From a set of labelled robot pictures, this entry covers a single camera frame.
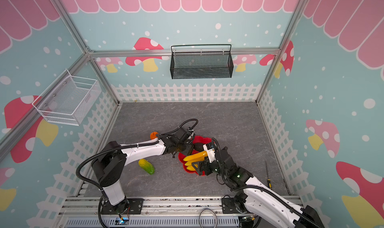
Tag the aluminium front rail frame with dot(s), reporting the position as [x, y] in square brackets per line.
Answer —
[173, 212]

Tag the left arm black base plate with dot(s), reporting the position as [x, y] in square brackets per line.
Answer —
[130, 206]

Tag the white wire wall basket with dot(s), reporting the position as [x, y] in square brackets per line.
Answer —
[68, 100]

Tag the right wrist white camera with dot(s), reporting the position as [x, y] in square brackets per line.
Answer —
[210, 149]

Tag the yellow fake banana bunch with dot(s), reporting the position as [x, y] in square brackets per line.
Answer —
[196, 157]

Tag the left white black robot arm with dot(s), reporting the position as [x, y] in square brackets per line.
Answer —
[104, 169]

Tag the yellow green fake mango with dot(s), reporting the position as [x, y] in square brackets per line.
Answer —
[146, 166]

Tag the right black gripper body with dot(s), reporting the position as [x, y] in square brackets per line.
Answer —
[207, 165]

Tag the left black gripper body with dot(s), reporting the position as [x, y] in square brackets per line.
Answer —
[184, 147]

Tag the dark fake avocado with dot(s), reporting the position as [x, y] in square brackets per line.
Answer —
[199, 147]

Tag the black mesh wall basket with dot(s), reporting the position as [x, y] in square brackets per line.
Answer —
[204, 61]

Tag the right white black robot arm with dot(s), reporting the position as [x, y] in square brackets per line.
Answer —
[252, 195]

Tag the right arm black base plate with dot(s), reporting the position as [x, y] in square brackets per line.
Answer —
[231, 205]

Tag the small fake orange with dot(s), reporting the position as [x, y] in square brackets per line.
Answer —
[154, 135]

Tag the red flower-shaped fruit bowl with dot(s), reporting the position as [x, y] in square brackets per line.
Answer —
[197, 139]

